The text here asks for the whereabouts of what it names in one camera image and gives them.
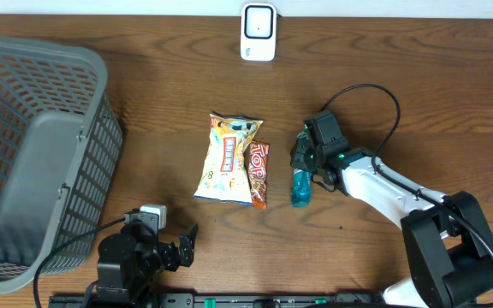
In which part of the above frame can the blue mouthwash bottle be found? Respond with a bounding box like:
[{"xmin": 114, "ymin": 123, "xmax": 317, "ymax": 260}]
[{"xmin": 289, "ymin": 131, "xmax": 314, "ymax": 209}]

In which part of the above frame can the red Top candy bar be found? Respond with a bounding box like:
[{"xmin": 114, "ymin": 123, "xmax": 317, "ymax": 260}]
[{"xmin": 247, "ymin": 140, "xmax": 270, "ymax": 210}]

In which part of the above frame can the yellow snack bag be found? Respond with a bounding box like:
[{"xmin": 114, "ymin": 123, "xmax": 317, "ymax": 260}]
[{"xmin": 193, "ymin": 113, "xmax": 263, "ymax": 205}]

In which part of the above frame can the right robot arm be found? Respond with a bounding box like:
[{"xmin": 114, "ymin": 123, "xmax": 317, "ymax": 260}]
[{"xmin": 291, "ymin": 111, "xmax": 493, "ymax": 307}]

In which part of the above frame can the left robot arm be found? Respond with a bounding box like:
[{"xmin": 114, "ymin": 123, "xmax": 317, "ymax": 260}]
[{"xmin": 81, "ymin": 220, "xmax": 199, "ymax": 307}]

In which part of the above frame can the white barcode scanner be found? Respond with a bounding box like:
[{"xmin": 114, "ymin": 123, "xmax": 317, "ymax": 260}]
[{"xmin": 240, "ymin": 3, "xmax": 277, "ymax": 62}]

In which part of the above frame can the grey plastic basket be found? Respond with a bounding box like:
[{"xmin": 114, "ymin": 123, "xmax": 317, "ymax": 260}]
[{"xmin": 0, "ymin": 36, "xmax": 123, "ymax": 294}]

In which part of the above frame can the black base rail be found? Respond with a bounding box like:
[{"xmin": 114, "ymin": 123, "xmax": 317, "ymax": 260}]
[{"xmin": 48, "ymin": 293, "xmax": 384, "ymax": 308}]

